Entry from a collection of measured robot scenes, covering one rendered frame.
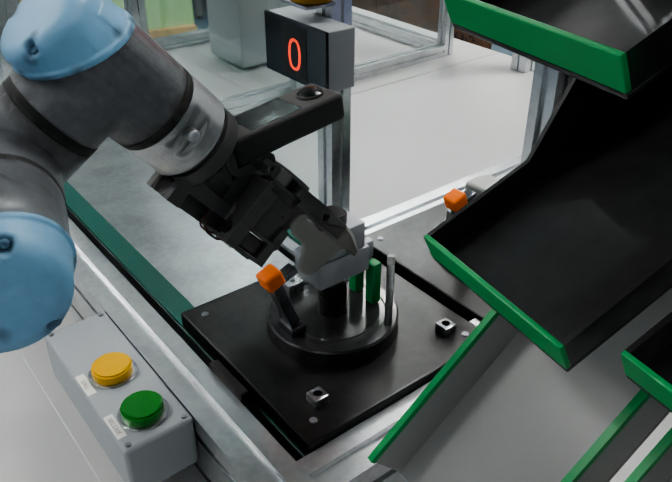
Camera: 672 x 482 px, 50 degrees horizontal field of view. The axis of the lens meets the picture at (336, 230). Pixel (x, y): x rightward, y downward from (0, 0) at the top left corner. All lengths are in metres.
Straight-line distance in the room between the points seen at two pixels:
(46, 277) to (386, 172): 1.01
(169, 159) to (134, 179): 0.69
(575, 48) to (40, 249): 0.27
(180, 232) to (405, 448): 0.58
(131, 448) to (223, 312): 0.19
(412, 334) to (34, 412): 0.44
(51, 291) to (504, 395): 0.35
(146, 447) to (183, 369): 0.11
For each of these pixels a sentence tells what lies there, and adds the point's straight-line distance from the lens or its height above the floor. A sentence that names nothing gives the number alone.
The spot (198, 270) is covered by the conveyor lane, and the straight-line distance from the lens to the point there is 0.99.
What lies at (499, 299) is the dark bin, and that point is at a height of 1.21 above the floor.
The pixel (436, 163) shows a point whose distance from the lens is 1.39.
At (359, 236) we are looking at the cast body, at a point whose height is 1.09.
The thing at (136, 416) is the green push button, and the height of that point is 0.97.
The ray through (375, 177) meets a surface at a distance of 1.33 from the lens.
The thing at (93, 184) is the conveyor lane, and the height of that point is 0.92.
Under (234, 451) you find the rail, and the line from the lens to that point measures 0.68.
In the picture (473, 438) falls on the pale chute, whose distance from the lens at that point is 0.59.
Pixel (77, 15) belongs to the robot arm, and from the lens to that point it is 0.50.
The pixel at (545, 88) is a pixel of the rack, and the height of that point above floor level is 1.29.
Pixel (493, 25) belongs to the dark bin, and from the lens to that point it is 0.40.
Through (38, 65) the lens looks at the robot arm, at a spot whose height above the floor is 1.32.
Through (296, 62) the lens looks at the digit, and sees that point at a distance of 0.87.
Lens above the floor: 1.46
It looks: 31 degrees down
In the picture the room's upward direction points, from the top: straight up
